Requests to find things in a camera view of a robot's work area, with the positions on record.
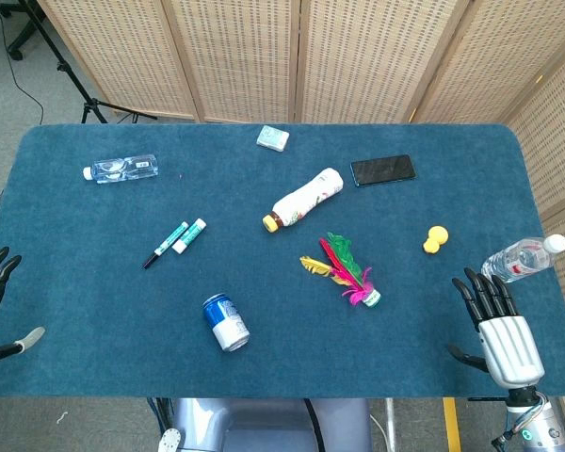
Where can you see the white floral bottle yellow cap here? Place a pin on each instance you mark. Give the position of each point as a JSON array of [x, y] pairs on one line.
[[306, 198]]

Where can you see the colourful feather shuttlecock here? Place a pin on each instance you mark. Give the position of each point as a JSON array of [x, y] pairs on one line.
[[346, 270]]

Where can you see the clear round water bottle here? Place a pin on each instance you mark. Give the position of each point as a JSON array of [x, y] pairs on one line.
[[522, 260]]

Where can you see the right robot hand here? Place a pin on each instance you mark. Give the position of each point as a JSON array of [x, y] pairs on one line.
[[511, 343]]

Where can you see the yellow rubber duck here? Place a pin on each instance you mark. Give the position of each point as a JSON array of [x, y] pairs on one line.
[[436, 239]]

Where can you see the clear square water bottle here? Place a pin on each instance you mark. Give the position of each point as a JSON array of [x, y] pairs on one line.
[[122, 168]]

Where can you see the black smartphone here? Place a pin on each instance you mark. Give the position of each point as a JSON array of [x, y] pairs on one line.
[[382, 170]]

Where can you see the blue table mat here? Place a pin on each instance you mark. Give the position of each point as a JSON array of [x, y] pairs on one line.
[[122, 306]]

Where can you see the green white marker pen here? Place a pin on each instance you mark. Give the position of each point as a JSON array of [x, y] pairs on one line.
[[166, 244]]

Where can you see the black tripod stand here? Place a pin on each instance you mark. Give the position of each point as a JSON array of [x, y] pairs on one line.
[[70, 70]]

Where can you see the yellow floor tape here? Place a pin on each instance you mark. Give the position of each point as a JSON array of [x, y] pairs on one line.
[[452, 424]]

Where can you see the grey blue robot torso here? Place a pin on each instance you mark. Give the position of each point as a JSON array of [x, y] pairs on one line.
[[263, 426]]

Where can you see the small white green box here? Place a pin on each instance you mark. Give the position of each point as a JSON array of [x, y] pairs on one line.
[[272, 138]]

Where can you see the blue and white can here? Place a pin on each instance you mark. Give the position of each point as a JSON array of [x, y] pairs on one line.
[[226, 322]]

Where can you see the green white glue stick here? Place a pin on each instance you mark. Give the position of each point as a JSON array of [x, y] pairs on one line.
[[188, 235]]

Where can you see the black office chair base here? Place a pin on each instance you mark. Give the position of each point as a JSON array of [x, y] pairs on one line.
[[21, 33]]

